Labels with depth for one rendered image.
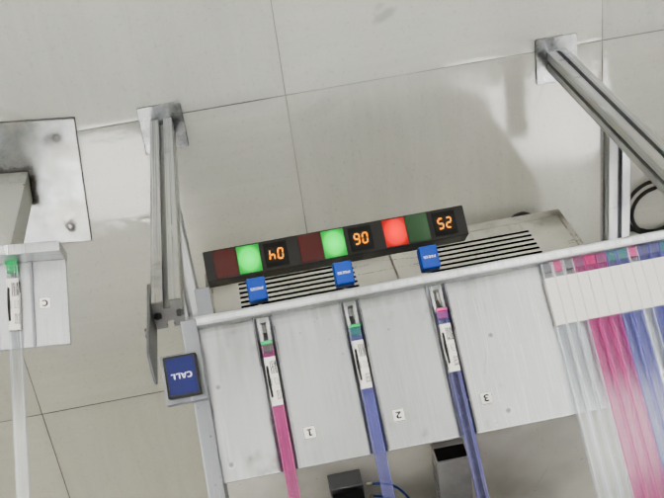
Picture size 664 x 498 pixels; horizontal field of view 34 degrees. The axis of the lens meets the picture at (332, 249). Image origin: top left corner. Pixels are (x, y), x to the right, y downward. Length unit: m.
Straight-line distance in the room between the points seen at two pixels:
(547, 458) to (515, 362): 0.39
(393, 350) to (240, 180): 0.79
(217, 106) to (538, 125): 0.62
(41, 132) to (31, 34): 0.18
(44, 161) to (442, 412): 0.98
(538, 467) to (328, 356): 0.51
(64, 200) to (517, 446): 0.94
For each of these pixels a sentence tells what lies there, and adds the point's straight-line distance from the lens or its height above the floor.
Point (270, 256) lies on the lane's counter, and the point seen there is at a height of 0.66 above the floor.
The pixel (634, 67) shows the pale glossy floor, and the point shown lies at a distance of 2.16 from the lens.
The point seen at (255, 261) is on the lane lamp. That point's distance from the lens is 1.37.
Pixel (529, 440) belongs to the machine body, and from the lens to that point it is 1.69.
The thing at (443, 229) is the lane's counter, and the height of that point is 0.66.
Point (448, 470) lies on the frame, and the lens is 1.63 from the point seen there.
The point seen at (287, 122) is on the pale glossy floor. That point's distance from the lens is 2.01.
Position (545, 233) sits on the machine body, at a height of 0.15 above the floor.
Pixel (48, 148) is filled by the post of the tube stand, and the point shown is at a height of 0.01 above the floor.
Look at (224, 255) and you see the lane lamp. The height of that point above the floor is 0.65.
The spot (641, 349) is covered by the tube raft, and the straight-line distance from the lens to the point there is 1.39.
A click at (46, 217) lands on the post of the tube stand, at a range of 2.08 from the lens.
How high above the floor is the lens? 1.85
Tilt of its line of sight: 60 degrees down
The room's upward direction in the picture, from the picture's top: 163 degrees clockwise
